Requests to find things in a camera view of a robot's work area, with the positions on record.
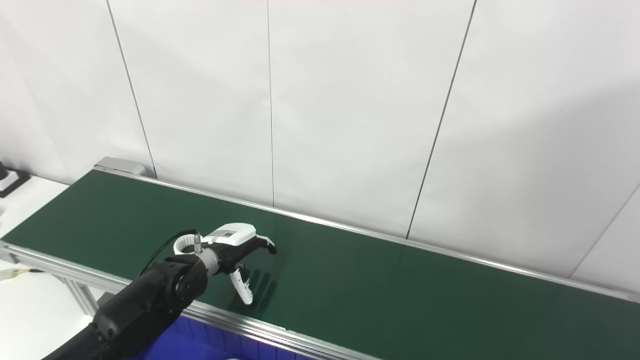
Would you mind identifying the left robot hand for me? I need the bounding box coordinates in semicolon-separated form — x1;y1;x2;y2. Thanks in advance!
200;222;277;306

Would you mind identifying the white toothed ring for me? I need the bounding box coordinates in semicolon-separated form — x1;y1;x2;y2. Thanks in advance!
173;235;201;255

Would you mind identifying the blue bin with white rings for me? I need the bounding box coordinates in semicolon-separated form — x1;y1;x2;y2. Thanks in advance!
125;315;321;360

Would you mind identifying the green conveyor belt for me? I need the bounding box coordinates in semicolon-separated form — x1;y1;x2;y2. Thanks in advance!
0;170;640;360
0;156;640;360

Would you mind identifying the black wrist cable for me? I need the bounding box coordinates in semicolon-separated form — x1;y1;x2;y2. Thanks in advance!
137;229;202;278

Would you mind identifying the white yellow cable connector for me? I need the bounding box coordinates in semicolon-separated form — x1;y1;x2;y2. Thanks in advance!
0;267;46;282

